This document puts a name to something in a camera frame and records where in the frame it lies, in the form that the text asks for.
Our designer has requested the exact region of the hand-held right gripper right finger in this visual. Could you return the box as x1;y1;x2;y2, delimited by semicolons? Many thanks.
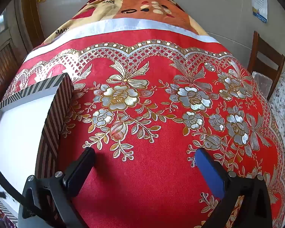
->
194;148;273;228

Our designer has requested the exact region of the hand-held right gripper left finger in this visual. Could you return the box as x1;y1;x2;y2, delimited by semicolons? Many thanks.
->
18;147;96;228

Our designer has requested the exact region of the striped cardboard box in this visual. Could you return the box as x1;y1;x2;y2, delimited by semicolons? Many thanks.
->
0;72;75;228

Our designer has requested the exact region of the red floral tablecloth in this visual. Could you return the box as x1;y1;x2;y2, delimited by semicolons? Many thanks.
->
0;19;285;228

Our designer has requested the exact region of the floral cloth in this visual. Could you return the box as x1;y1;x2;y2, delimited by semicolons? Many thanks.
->
268;71;285;162

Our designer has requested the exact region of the clear plastic container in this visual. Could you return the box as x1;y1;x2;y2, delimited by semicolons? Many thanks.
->
252;71;273;100

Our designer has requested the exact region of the wooden slatted panel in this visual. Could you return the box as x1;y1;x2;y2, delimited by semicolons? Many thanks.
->
0;38;26;105

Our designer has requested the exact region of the wooden chair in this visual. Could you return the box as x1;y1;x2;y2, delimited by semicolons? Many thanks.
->
247;30;285;101

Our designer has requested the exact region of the window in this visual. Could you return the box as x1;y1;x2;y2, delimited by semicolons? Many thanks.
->
0;8;13;43

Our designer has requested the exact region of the printed blanket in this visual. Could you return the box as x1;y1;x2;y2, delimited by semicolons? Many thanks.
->
45;0;209;45

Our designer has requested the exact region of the black cable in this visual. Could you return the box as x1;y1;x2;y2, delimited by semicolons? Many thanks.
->
0;154;29;206

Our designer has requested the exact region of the wooden door frame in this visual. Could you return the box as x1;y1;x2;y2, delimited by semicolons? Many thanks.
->
21;0;45;50

